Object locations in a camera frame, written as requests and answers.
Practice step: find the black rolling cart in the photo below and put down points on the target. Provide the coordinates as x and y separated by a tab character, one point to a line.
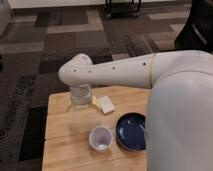
114	9

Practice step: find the white sponge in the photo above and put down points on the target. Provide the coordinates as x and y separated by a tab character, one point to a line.
105	104

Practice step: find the dark blue plate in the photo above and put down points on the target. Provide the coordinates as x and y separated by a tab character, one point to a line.
130	131

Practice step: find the black office chair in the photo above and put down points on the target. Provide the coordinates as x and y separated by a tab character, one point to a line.
197	33

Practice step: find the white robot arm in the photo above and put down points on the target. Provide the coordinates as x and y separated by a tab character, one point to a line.
179	121

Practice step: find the translucent grey gripper body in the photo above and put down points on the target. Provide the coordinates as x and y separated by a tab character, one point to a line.
81	95

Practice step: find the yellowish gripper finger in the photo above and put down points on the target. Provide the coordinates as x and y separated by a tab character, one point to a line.
70	108
95	102

